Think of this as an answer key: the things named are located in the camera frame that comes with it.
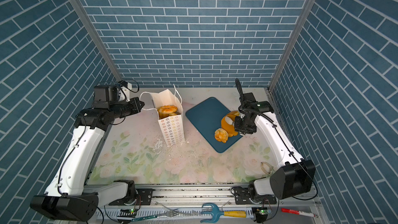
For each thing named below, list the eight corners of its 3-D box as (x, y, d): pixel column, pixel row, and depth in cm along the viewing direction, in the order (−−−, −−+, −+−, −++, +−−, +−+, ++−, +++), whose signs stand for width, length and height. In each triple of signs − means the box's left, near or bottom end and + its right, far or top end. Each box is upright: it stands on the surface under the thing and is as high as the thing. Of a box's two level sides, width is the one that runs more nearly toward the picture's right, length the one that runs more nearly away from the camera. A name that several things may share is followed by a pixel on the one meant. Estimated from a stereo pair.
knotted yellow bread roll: (213, 138, 94) (214, 133, 89) (217, 131, 97) (217, 126, 92) (225, 143, 92) (226, 139, 87) (228, 136, 95) (229, 131, 90)
